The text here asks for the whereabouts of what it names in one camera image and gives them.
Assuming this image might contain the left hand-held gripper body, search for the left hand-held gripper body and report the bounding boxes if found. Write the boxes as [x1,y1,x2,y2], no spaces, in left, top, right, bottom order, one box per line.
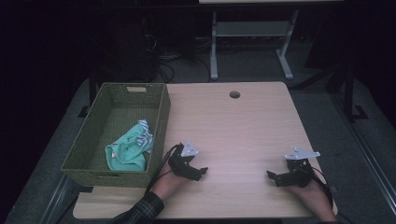
[168,139,200,180]

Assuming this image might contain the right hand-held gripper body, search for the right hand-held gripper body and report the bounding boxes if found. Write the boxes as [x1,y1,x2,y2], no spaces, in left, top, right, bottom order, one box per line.
[284,147,321,189]

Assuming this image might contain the mint green baby garment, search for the mint green baby garment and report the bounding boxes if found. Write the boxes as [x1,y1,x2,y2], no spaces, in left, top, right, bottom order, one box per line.
[105,119,155,173]

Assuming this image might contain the green woven basket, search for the green woven basket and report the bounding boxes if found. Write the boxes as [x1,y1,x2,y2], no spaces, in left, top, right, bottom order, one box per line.
[60,82,172,189]

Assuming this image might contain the person's left hand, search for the person's left hand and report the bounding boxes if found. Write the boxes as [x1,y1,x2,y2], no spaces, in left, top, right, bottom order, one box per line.
[150,162,189,201]

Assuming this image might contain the person's right hand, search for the person's right hand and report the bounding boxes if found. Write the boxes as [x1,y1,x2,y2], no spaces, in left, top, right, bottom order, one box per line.
[288,176,339,223]

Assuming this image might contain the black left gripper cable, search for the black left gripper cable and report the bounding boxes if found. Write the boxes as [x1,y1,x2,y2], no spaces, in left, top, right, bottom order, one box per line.
[145,143,183,195]

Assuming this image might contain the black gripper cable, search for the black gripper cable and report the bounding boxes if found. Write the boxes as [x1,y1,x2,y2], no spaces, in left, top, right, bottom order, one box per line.
[145,143,183,195]
[298,166,353,224]

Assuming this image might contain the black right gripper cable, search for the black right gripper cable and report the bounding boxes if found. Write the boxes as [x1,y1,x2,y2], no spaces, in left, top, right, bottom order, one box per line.
[298,166,353,224]

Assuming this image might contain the aluminium floor rail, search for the aluminium floor rail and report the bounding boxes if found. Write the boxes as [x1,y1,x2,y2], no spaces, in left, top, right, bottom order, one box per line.
[330,92,396,217]
[39,174,79,224]

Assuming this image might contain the black metal stand post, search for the black metal stand post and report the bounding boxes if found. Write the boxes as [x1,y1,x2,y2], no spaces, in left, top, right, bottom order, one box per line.
[326,62,369,122]
[78,73,98,119]

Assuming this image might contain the bundle of floor cables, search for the bundle of floor cables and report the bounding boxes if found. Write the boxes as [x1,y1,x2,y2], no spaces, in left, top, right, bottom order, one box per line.
[153,34,213,84]

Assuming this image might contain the white metal desk frame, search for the white metal desk frame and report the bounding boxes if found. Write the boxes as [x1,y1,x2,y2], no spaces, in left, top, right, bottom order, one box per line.
[199,0,344,81]

